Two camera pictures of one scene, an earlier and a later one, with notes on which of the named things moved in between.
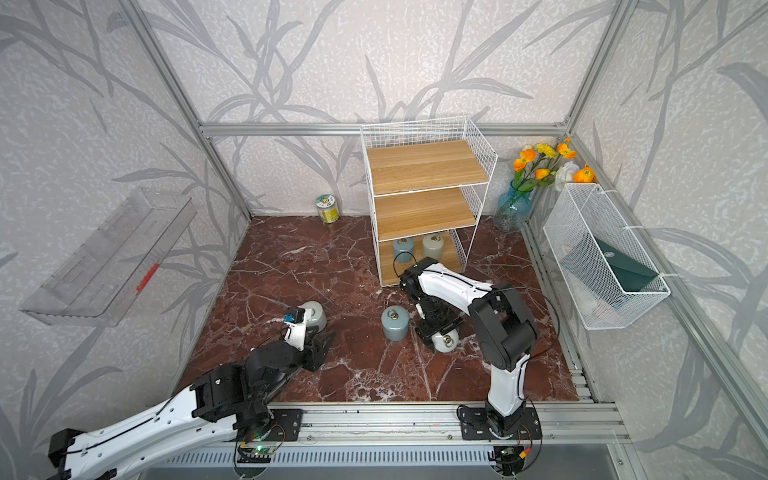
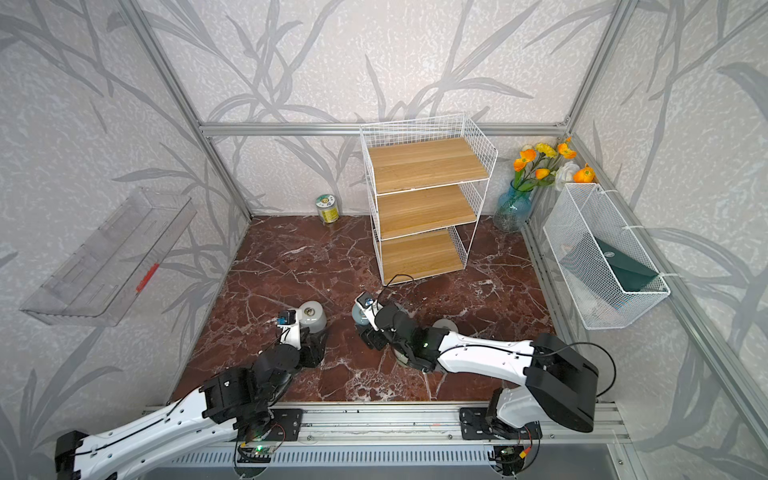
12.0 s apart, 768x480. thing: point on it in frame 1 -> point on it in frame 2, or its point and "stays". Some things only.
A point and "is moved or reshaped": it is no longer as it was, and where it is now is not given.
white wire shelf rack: [427, 181] stays
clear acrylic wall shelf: [101, 283] stays
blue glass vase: [513, 209] stays
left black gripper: [315, 357] stays
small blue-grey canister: [403, 249] -> [358, 315]
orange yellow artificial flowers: [543, 162] stays
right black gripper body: [436, 318] -> [407, 355]
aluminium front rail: [562, 424] stays
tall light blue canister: [395, 322] is moved or reshaped
